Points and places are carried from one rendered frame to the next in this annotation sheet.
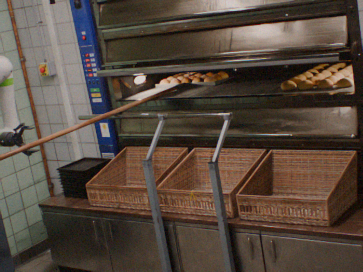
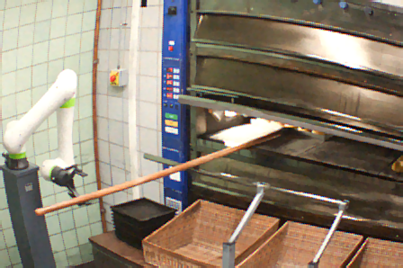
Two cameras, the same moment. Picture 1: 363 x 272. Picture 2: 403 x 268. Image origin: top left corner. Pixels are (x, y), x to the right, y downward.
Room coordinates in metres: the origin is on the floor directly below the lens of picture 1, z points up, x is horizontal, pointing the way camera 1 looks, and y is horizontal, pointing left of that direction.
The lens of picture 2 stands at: (1.49, 0.22, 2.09)
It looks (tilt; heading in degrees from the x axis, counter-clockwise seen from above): 15 degrees down; 3
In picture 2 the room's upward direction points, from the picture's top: straight up
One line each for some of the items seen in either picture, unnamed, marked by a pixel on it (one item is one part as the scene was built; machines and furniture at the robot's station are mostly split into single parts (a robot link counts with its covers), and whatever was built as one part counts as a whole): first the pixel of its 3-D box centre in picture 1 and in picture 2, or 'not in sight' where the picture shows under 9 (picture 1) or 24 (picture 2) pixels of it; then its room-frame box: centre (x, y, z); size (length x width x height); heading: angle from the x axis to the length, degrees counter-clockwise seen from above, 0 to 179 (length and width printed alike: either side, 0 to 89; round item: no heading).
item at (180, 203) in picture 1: (212, 180); (300, 266); (4.02, -0.14, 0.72); 0.56 x 0.49 x 0.28; 52
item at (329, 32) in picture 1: (212, 42); (336, 97); (4.25, -0.29, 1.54); 1.79 x 0.11 x 0.19; 52
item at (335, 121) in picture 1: (224, 122); (330, 197); (4.25, -0.29, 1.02); 1.79 x 0.11 x 0.19; 52
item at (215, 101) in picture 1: (223, 100); (335, 170); (4.27, -0.30, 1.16); 1.80 x 0.06 x 0.04; 52
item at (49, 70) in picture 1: (46, 69); (118, 76); (5.15, 0.92, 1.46); 0.10 x 0.07 x 0.10; 52
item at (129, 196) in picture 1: (139, 176); (210, 244); (4.40, 0.33, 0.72); 0.56 x 0.49 x 0.28; 53
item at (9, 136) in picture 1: (16, 139); (67, 180); (3.96, 0.97, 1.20); 0.09 x 0.07 x 0.08; 51
